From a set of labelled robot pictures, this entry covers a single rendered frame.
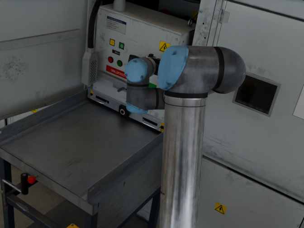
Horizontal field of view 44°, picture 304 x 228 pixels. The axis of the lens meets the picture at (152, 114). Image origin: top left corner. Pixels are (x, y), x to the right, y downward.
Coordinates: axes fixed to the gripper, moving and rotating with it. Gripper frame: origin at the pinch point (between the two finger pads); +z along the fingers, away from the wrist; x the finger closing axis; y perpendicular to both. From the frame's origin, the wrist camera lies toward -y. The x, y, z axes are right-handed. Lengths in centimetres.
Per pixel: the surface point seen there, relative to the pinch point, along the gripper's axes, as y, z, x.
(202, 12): 18.0, -4.3, 26.9
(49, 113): -47, -7, -38
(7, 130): -54, -31, -43
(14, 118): -106, 54, -72
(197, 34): 17.7, -1.7, 17.2
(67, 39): -51, 9, -1
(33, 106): -58, -4, -38
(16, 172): -98, 53, -112
